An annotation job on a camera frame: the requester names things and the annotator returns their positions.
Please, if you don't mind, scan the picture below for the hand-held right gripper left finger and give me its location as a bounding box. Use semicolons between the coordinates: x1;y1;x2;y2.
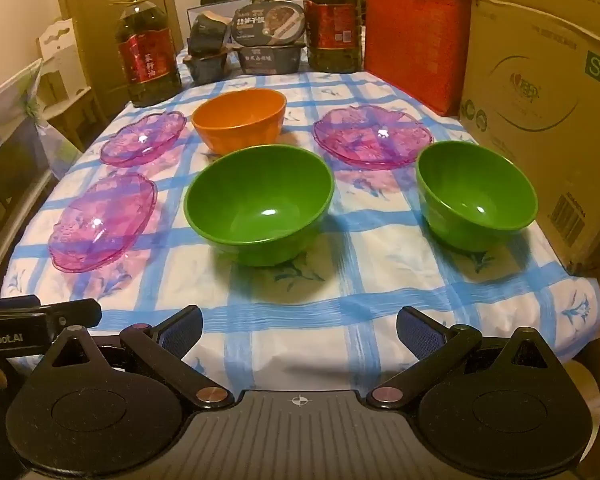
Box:
42;305;233;408

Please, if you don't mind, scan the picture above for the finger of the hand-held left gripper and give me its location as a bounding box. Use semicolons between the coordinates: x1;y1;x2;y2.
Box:
44;299;103;343

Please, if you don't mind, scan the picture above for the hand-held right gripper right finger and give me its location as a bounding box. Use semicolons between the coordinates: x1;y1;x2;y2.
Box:
366;306;561;408

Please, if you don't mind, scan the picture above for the pink transparent plate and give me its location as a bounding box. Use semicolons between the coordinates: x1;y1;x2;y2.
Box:
99;111;187;167
48;172;158;272
313;105;433;170

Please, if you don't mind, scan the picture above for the small green bowl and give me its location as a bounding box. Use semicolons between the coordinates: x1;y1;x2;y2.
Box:
415;141;538;252

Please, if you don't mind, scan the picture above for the large green bowl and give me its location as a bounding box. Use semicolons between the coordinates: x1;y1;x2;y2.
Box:
183;145;336;267

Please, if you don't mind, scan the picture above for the orange bowl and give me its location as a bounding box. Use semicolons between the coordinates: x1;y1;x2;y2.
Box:
191;88;287;155

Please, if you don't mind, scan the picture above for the blue checked tablecloth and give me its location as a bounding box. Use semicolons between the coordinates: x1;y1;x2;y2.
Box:
0;50;600;396

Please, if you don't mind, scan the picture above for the white wooden furniture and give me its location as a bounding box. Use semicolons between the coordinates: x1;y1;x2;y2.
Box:
35;17;106;151

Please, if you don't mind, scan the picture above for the large cardboard box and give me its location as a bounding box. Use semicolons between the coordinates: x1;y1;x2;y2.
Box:
457;0;600;278

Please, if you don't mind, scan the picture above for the cooking oil bottle red label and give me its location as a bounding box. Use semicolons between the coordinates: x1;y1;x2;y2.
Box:
302;0;365;73
115;0;183;108

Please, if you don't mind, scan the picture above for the black instant meal box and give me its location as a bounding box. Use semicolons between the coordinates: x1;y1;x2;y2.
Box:
237;42;308;76

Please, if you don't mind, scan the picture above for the red insulated bag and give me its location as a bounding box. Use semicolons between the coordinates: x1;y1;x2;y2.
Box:
364;0;473;118

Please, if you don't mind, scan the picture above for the dark wrapped packet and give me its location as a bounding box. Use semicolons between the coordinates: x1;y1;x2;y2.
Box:
187;10;233;56

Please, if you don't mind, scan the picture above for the wooden door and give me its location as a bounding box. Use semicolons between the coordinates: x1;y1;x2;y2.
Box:
55;0;181;116

